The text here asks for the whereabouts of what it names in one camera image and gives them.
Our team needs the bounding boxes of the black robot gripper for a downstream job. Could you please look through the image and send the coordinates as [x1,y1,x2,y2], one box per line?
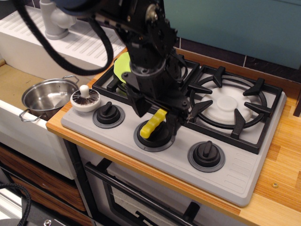
[122,63,190,136]

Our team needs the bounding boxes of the white toy mushroom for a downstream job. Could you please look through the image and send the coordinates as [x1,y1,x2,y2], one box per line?
[70,85,101,113]

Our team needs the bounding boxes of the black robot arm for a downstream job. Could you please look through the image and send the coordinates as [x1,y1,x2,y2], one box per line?
[55,0,190,135]

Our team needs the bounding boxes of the lime green plate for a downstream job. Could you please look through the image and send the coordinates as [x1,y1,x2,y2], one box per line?
[113,52,131,83]

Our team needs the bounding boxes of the white toy sink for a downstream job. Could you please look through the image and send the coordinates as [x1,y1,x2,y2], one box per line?
[0,6,127,181]

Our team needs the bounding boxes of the stainless steel pot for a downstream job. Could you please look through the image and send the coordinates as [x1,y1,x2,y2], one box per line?
[19,75,79,122]

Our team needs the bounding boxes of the black middle stove knob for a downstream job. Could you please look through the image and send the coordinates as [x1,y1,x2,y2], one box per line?
[134,121,175,152]

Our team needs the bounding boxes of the black stove knob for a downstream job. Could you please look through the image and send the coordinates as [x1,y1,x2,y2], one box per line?
[188,141,226,173]
[134,121,175,152]
[93,101,125,129]

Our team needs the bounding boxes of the black left stove knob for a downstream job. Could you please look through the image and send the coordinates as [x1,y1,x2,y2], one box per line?
[93,101,125,129]

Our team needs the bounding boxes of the black right stove knob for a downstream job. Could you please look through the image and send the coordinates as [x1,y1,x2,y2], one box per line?
[188,141,226,173]

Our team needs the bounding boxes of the black left burner grate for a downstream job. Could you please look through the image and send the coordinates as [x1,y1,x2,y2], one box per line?
[92,55,200,105]

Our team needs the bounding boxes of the black burner grate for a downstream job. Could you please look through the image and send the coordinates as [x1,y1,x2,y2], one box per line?
[92,55,200,105]
[171,66,286,156]

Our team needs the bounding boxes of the white right burner disc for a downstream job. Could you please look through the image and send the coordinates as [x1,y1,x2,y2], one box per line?
[194,81,261,125]

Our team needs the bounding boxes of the grey toy stove top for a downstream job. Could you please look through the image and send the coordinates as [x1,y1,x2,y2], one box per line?
[60,65,287,208]

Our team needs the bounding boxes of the black right burner grate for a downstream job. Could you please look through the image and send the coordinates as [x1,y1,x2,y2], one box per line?
[171,66,286,156]

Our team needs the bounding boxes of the toy oven door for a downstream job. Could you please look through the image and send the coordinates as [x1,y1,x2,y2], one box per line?
[84,159,242,226]

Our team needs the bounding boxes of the grey toy faucet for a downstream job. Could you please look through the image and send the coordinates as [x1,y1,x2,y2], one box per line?
[40,0,77,40]

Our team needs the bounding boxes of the wooden drawer fronts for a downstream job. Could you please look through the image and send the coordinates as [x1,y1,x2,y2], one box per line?
[0,144,92,226]

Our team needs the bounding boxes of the black braided cable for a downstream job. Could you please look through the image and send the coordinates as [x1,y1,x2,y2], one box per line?
[14,0,115,76]

